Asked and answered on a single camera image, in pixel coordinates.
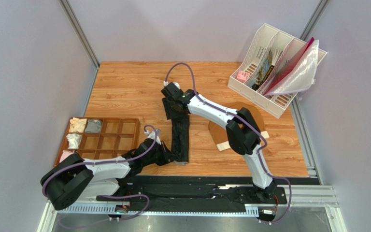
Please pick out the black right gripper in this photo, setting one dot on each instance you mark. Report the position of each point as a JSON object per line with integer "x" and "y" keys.
{"x": 175, "y": 115}

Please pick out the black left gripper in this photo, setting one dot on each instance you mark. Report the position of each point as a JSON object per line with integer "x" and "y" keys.
{"x": 167, "y": 156}

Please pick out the black striped underwear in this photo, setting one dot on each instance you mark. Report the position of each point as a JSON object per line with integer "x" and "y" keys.
{"x": 180, "y": 139}

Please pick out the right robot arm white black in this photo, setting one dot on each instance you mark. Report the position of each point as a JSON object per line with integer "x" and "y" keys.
{"x": 243, "y": 133}

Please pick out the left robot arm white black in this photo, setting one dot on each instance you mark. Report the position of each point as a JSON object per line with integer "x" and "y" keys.
{"x": 78, "y": 178}

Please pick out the grey rolled underwear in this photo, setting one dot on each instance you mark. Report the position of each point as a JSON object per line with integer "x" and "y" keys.
{"x": 93, "y": 126}

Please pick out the cream rolled underwear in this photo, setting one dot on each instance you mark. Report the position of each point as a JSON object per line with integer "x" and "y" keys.
{"x": 77, "y": 125}

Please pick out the white rolled underwear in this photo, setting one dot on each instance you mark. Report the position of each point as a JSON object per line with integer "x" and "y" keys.
{"x": 74, "y": 140}

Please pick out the pink rolled underwear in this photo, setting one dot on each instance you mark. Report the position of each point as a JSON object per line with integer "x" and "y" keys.
{"x": 65, "y": 154}

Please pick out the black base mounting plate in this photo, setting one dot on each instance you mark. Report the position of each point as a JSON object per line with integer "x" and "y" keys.
{"x": 197, "y": 194}

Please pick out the wooden compartment tray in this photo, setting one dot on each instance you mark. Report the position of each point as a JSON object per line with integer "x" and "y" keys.
{"x": 117, "y": 137}

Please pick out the pink sticky note pad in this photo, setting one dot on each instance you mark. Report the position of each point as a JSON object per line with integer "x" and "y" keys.
{"x": 242, "y": 76}

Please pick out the illustrated booklet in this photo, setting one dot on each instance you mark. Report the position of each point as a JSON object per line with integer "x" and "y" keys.
{"x": 265, "y": 67}

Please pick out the white plastic file rack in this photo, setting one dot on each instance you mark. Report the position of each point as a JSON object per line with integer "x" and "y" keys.
{"x": 265, "y": 37}

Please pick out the red plastic folder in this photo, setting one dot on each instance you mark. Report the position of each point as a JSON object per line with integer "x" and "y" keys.
{"x": 285, "y": 64}

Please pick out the clear bubble plastic folder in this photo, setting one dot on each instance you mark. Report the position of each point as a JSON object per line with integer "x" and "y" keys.
{"x": 302, "y": 77}

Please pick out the aluminium rail frame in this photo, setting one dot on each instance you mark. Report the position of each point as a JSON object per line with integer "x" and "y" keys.
{"x": 298, "y": 196}

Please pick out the left aluminium corner post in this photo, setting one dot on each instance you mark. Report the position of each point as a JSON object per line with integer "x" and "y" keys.
{"x": 69, "y": 12}

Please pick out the aluminium corner post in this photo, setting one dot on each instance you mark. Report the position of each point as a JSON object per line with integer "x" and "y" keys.
{"x": 316, "y": 15}
{"x": 69, "y": 12}

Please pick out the right aluminium corner post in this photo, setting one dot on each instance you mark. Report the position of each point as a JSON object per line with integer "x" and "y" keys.
{"x": 316, "y": 15}

